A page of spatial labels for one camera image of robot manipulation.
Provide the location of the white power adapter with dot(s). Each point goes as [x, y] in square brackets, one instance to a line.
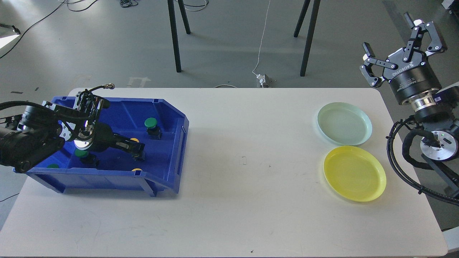
[264, 81]

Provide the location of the green button bin corner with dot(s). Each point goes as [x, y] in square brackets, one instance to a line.
[53, 165]

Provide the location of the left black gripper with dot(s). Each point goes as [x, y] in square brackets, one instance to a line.
[103, 138]

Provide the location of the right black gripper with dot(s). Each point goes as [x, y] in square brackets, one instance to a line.
[412, 77]

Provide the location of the black stand leg right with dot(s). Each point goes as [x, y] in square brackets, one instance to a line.
[311, 30]

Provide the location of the black stand leg left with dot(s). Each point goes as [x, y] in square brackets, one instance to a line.
[174, 33]

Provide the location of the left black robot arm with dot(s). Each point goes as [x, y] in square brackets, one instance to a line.
[41, 130]

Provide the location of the black stand leg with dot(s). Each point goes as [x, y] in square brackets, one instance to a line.
[174, 33]
[311, 30]

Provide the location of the blue plastic storage bin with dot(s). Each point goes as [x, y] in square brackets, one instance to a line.
[163, 161]

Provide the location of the light green plate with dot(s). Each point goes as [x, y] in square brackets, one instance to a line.
[344, 124]

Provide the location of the yellow button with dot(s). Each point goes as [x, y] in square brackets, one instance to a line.
[137, 150]

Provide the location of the green button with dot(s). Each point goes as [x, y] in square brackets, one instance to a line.
[87, 158]
[152, 128]

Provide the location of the yellow plate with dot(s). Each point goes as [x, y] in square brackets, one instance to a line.
[354, 174]

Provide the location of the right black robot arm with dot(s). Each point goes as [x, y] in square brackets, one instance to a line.
[432, 137]

